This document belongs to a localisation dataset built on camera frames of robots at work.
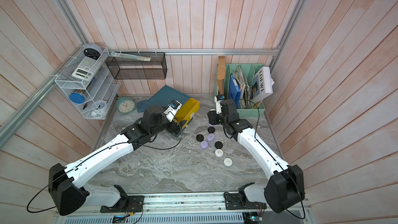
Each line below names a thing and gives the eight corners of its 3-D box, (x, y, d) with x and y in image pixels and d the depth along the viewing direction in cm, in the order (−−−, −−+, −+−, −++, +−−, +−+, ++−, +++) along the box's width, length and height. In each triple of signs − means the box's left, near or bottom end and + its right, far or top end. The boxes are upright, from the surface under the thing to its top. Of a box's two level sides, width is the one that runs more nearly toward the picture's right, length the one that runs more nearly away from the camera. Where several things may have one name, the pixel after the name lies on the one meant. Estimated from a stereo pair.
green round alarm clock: (122, 115, 110) (116, 104, 101) (125, 108, 115) (119, 97, 105) (133, 115, 110) (127, 104, 101) (136, 108, 115) (130, 97, 105)
